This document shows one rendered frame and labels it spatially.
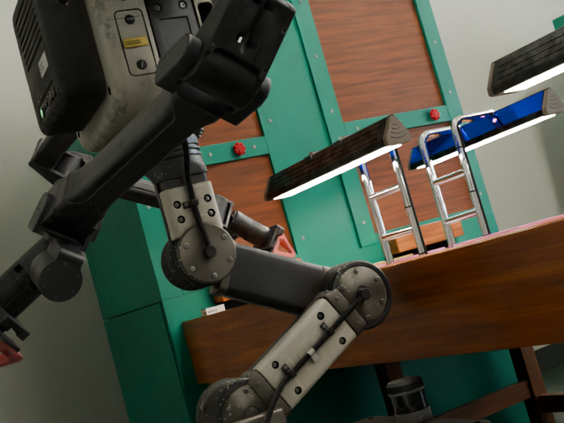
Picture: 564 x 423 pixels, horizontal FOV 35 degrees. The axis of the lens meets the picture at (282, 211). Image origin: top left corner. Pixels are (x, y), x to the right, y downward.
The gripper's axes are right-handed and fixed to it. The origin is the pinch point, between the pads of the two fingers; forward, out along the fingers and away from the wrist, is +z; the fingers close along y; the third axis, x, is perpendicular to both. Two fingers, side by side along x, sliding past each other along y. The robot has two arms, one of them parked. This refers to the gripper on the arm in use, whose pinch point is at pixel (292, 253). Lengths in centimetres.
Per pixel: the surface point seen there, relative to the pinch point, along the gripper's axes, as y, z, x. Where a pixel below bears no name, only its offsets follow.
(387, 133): -36.7, -4.4, -23.8
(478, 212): -15, 43, -33
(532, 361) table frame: 29, 113, -22
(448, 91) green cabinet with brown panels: 41, 56, -106
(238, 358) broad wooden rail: 10.6, 0.9, 28.9
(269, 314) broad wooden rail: -11.7, -5.4, 21.4
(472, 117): -15, 32, -59
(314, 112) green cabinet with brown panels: 42, 9, -67
